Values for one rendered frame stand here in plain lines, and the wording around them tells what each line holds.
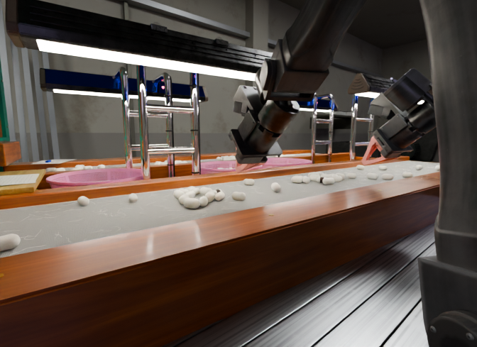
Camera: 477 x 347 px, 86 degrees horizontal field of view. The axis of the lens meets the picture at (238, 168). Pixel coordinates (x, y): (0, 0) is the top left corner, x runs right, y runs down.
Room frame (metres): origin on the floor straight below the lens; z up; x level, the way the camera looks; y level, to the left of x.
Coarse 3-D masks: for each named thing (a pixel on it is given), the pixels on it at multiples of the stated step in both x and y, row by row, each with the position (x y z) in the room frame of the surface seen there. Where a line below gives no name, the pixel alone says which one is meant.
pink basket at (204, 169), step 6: (210, 162) 1.10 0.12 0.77; (216, 162) 1.11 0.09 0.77; (222, 162) 1.12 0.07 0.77; (228, 162) 1.12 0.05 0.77; (234, 162) 1.12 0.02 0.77; (204, 168) 0.89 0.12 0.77; (216, 168) 1.10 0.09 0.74; (228, 168) 1.11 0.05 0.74; (252, 168) 0.90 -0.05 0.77; (258, 168) 0.93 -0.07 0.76
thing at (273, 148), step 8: (256, 120) 0.48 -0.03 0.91; (256, 128) 0.47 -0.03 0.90; (232, 136) 0.49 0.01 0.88; (240, 136) 0.50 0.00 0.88; (248, 136) 0.49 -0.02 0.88; (256, 136) 0.47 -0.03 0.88; (264, 136) 0.46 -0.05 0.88; (272, 136) 0.46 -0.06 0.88; (240, 144) 0.48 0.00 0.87; (248, 144) 0.49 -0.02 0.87; (256, 144) 0.48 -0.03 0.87; (264, 144) 0.48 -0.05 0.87; (272, 144) 0.48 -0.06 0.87; (240, 152) 0.47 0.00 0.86; (248, 152) 0.48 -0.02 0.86; (256, 152) 0.49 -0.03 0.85; (264, 152) 0.49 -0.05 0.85; (272, 152) 0.51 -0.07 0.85; (280, 152) 0.52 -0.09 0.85
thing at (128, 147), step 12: (120, 72) 0.90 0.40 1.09; (168, 84) 0.98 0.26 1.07; (168, 96) 0.98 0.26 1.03; (168, 120) 0.98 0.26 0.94; (168, 132) 0.98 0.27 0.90; (156, 144) 0.96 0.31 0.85; (168, 144) 0.98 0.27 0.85; (132, 156) 0.91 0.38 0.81; (168, 156) 0.98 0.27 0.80; (132, 168) 0.91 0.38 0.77; (168, 168) 0.98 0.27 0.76
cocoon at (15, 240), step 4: (0, 236) 0.31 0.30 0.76; (4, 236) 0.31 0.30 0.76; (8, 236) 0.31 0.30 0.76; (12, 236) 0.32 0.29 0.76; (16, 236) 0.32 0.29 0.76; (0, 240) 0.31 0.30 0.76; (4, 240) 0.31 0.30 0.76; (8, 240) 0.31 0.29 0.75; (12, 240) 0.31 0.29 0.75; (16, 240) 0.32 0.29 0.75; (20, 240) 0.32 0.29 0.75; (0, 244) 0.30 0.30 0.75; (4, 244) 0.31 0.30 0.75; (8, 244) 0.31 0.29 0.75; (12, 244) 0.31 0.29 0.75; (16, 244) 0.32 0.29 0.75; (0, 248) 0.30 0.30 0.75; (4, 248) 0.31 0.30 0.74; (8, 248) 0.31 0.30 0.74
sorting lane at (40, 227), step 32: (160, 192) 0.64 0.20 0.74; (224, 192) 0.64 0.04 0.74; (256, 192) 0.64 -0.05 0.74; (288, 192) 0.64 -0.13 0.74; (320, 192) 0.64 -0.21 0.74; (0, 224) 0.41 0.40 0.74; (32, 224) 0.41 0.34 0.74; (64, 224) 0.41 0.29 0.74; (96, 224) 0.41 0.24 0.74; (128, 224) 0.41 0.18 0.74; (160, 224) 0.41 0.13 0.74; (0, 256) 0.30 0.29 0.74
